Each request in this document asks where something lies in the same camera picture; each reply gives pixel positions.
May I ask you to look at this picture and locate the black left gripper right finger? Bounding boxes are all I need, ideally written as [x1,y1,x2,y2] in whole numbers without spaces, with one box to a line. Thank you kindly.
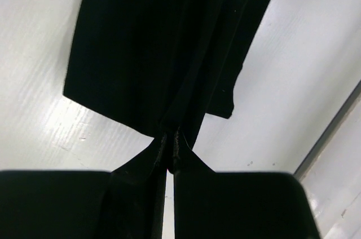
[173,130,320,239]

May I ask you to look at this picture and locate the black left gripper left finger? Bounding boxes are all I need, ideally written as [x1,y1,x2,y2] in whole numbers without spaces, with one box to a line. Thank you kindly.
[1,136,167,238]

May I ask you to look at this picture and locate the black skirt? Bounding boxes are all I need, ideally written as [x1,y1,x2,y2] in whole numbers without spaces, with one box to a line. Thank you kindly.
[63,0,270,146]

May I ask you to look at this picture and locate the aluminium table edge rail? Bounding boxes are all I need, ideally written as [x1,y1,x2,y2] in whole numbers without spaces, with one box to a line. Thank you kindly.
[294,81,360,180]

